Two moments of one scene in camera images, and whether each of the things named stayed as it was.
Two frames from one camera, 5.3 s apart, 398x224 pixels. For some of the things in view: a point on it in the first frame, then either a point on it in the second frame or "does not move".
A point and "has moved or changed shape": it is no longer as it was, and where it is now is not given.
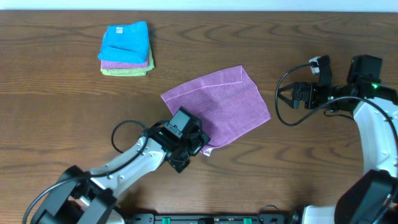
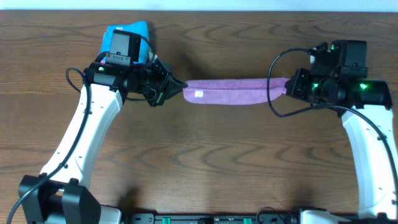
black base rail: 212,218 does not move
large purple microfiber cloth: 227,104 has moved or changed shape
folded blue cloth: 125,43 does not move
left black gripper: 199,140 -> 162,84
